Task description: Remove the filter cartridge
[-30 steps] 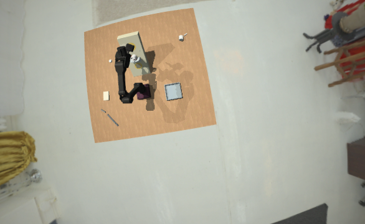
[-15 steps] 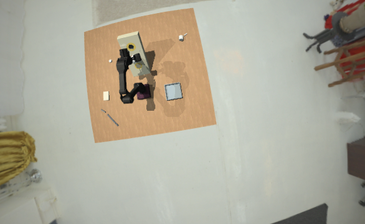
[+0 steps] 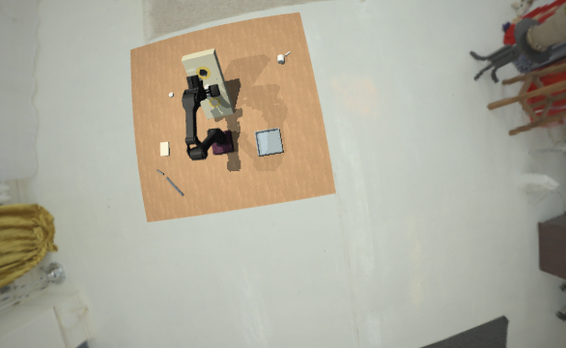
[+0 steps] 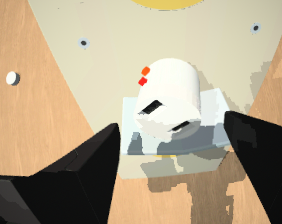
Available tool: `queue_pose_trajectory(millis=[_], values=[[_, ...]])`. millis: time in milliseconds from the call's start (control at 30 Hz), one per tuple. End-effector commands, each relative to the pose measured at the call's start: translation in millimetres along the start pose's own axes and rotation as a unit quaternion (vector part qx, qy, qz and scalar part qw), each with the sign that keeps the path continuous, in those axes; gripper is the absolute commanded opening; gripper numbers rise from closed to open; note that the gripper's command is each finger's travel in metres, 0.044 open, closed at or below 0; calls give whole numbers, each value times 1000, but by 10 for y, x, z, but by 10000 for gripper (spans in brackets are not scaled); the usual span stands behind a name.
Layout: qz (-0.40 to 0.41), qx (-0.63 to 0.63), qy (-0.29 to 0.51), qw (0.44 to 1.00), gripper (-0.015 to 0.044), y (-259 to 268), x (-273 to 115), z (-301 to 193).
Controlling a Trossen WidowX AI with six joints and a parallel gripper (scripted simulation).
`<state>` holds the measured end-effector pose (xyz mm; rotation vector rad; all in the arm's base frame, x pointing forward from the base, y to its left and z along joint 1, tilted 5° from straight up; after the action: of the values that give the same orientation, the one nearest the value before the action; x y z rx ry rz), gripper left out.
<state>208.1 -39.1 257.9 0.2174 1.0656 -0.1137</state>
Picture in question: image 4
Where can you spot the cream service panel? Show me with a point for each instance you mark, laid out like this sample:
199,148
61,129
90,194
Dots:
101,47

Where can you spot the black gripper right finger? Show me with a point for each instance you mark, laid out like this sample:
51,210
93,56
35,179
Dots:
258,146

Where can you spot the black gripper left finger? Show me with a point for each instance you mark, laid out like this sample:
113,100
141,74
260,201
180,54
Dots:
76,189

